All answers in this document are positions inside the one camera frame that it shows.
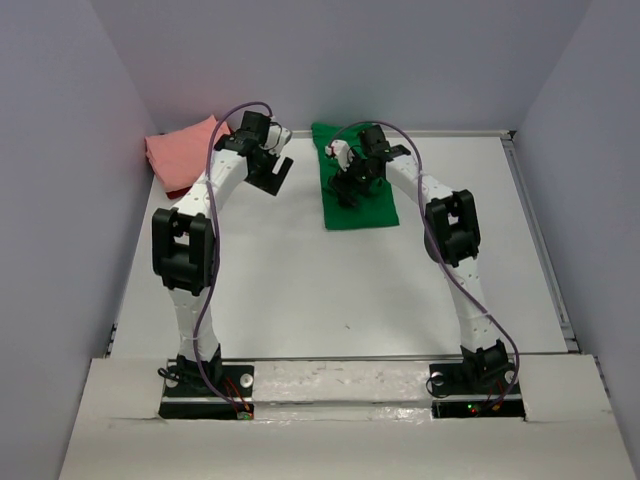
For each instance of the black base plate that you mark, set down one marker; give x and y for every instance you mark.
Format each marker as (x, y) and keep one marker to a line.
(453, 397)
(186, 396)

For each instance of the white cardboard front cover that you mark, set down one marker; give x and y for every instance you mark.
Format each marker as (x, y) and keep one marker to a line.
(348, 420)

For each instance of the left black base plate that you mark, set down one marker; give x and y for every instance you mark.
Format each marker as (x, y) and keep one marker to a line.
(186, 396)

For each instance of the pink folded t shirt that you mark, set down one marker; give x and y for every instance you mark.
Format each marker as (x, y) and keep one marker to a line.
(179, 158)

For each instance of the green t shirt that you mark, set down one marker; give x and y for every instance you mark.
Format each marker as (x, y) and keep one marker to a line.
(375, 210)

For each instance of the dark red folded t shirt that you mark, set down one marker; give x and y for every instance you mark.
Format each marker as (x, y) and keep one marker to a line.
(173, 195)

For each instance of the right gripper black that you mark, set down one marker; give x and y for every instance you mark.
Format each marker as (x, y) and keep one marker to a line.
(342, 180)

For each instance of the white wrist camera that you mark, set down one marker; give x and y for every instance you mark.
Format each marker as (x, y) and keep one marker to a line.
(278, 137)
(342, 153)

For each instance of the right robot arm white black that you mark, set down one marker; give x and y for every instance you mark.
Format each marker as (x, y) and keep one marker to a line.
(490, 358)

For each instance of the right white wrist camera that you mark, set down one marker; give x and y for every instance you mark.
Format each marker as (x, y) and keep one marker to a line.
(342, 153)

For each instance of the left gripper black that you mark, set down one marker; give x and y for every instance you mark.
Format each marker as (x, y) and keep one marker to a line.
(271, 182)

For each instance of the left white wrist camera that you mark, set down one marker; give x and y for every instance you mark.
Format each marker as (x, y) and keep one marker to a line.
(278, 137)

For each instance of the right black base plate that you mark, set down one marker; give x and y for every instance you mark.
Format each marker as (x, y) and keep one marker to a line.
(453, 397)

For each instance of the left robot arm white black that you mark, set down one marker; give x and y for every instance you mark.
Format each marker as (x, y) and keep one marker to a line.
(186, 240)

